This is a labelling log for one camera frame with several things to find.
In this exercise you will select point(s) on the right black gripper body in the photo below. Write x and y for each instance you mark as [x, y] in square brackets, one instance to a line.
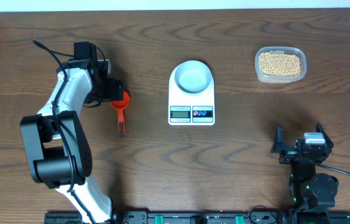
[289, 154]

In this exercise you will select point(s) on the clear plastic container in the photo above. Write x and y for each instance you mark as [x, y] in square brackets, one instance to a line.
[281, 50]

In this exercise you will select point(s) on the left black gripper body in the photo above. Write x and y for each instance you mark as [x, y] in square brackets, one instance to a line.
[107, 89]

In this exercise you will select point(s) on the soybeans in container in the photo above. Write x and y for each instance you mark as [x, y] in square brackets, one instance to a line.
[279, 65]

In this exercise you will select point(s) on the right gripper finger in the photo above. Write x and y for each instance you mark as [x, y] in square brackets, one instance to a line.
[319, 129]
[278, 139]

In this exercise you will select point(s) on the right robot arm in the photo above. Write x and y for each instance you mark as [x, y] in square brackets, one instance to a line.
[314, 193]

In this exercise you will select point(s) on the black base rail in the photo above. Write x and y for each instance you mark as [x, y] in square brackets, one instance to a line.
[260, 217]

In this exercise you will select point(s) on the red measuring scoop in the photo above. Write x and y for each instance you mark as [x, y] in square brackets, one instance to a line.
[120, 106]

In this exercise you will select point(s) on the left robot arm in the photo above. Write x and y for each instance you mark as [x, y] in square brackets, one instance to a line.
[55, 143]

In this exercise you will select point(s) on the white kitchen scale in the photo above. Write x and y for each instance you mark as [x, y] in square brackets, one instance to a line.
[190, 109]

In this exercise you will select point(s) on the grey bowl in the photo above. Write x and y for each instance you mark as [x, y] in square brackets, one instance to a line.
[193, 77]

